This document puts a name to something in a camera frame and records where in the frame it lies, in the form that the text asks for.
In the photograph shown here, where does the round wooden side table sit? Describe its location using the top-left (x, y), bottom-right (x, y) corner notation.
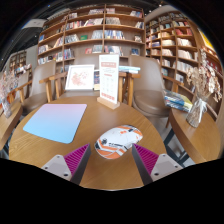
top-left (0, 99), bottom-right (24, 151)
top-left (168, 107), bottom-right (222, 164)

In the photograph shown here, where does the brown leather wooden armchair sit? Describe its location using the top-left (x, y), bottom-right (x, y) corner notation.
top-left (13, 60), bottom-right (58, 116)
top-left (39, 53), bottom-right (141, 108)
top-left (128, 54), bottom-right (188, 118)

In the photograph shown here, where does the white orange patterned computer mouse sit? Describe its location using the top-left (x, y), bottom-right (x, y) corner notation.
top-left (94, 124), bottom-right (144, 160)

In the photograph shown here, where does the white sign on wooden base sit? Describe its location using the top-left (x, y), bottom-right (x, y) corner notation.
top-left (96, 54), bottom-right (121, 111)

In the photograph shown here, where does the dark cover book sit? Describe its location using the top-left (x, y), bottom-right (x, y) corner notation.
top-left (93, 69), bottom-right (101, 91)

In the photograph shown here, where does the wide wooden bookshelf with books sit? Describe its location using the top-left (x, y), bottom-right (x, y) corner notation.
top-left (36, 3), bottom-right (146, 74)

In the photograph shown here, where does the stack of colourful books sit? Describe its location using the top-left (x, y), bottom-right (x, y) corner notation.
top-left (163, 89), bottom-right (194, 113)

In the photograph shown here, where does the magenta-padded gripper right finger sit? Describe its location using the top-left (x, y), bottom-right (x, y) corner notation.
top-left (131, 143), bottom-right (184, 186)

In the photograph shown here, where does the blue pink gradient mouse pad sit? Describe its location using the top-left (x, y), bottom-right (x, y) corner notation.
top-left (22, 103), bottom-right (88, 145)

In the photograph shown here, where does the tall wooden bookshelf with books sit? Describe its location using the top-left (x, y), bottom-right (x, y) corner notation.
top-left (145, 11), bottom-right (224, 118)

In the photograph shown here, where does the white ceiling panel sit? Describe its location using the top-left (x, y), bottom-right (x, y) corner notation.
top-left (23, 18), bottom-right (48, 30)

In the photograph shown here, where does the distant wooden bookshelf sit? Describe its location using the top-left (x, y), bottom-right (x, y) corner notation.
top-left (8, 49), bottom-right (28, 76)

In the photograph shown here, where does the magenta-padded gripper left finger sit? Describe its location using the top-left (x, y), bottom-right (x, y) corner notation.
top-left (41, 143), bottom-right (92, 186)

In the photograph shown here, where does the white framed floral picture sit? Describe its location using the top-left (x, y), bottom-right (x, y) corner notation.
top-left (64, 64), bottom-right (96, 92)

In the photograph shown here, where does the stack of light blue books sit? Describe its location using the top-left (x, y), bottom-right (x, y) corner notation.
top-left (118, 65), bottom-right (141, 75)

